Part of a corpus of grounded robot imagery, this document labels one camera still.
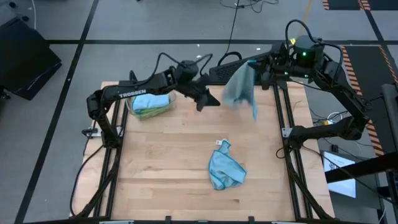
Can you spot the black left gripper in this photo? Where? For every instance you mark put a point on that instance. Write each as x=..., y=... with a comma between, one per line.
x=197, y=90

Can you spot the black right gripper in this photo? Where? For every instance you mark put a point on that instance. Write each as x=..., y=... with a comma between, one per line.
x=276, y=67

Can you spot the blue microfiber towel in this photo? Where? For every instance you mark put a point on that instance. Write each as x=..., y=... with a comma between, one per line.
x=241, y=87
x=225, y=169
x=150, y=101

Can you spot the green microfiber towel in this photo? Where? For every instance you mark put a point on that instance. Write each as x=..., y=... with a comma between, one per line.
x=152, y=113

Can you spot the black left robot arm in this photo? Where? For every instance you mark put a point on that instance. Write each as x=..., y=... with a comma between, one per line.
x=133, y=91

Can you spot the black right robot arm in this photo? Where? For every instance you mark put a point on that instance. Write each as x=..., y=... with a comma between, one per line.
x=342, y=93

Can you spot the black perforated computer case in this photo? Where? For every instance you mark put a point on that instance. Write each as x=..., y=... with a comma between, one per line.
x=224, y=71

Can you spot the clear plastic bin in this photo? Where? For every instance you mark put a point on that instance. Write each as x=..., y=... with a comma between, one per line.
x=172, y=102

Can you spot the black mat with orange stripes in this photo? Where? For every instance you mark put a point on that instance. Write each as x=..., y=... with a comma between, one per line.
x=342, y=3
x=363, y=77

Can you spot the black power adapter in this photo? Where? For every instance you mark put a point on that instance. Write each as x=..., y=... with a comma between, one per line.
x=335, y=148

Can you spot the black metal stand beam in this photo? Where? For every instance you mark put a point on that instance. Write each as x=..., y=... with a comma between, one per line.
x=360, y=168

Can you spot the white printed paper sheet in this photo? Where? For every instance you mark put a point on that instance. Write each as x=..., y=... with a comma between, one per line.
x=340, y=186

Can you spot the large black equipment case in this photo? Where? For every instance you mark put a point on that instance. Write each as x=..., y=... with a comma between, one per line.
x=25, y=59

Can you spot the silver right base bracket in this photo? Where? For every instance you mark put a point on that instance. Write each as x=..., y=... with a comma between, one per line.
x=286, y=132

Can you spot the silver base bracket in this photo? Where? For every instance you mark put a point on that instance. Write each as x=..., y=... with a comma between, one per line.
x=286, y=132
x=91, y=132

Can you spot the black metal table frame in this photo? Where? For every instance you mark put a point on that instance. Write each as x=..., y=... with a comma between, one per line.
x=140, y=83

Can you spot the silver left base bracket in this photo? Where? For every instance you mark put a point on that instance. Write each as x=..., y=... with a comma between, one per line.
x=91, y=132

